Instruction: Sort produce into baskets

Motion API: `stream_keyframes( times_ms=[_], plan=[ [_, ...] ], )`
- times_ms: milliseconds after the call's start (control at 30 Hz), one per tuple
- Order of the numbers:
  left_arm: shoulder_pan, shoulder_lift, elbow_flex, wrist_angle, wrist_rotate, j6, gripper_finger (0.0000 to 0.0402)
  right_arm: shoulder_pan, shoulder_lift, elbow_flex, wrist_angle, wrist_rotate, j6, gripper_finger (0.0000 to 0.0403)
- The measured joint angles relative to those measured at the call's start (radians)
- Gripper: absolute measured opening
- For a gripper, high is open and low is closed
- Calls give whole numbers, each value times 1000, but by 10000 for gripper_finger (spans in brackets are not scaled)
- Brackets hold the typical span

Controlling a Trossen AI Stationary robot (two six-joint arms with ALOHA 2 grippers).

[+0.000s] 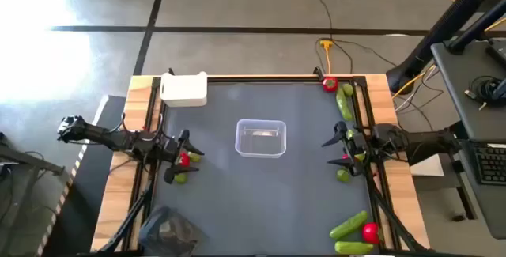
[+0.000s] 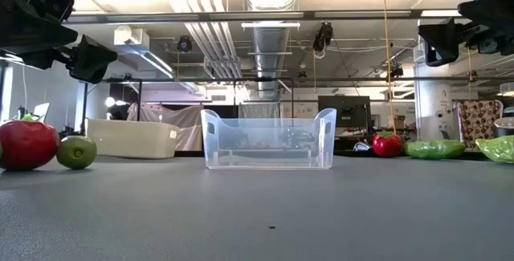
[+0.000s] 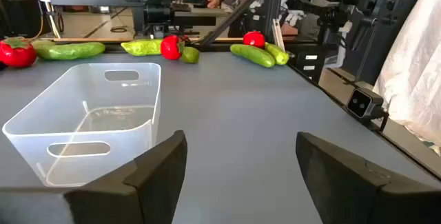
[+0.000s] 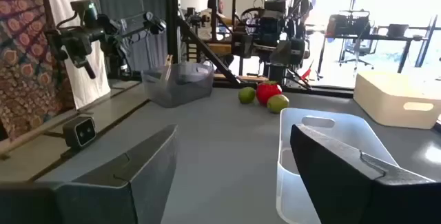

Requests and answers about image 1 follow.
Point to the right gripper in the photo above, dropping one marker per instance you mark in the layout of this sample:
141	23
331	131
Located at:
359	146

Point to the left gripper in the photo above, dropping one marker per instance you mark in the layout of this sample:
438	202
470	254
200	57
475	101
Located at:
172	150

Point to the white plastic basket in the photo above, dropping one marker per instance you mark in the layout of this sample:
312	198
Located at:
183	89

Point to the dark grey plastic basket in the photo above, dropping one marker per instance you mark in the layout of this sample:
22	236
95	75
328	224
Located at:
168	231

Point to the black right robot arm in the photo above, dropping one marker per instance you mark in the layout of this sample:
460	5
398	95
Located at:
415	142

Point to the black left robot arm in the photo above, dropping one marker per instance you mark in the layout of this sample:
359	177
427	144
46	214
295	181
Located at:
99	132

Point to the clear plastic basket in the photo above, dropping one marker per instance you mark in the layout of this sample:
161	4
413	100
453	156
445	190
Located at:
261	138

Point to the grey table mat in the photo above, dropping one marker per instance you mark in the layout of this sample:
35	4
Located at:
261	193

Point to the white box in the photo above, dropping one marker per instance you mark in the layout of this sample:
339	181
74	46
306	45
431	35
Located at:
429	167

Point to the black striped floor panel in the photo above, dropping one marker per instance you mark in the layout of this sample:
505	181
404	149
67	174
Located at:
91	186

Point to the dark grey desk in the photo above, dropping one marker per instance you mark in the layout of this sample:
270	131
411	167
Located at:
462	91

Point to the black keyboard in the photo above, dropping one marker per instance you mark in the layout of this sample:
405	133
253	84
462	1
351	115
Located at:
492	164

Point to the grey floor stand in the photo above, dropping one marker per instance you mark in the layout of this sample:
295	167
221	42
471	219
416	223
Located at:
27	160

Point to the thick black stand pole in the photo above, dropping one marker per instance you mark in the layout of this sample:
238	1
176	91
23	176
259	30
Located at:
446	23

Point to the thin black stand pole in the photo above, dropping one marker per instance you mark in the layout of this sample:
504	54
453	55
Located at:
478	25

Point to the black frame clamp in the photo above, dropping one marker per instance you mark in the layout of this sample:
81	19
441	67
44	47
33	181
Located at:
171	71
318	73

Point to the black metal table frame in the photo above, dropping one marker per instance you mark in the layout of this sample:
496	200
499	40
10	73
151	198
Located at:
276	78

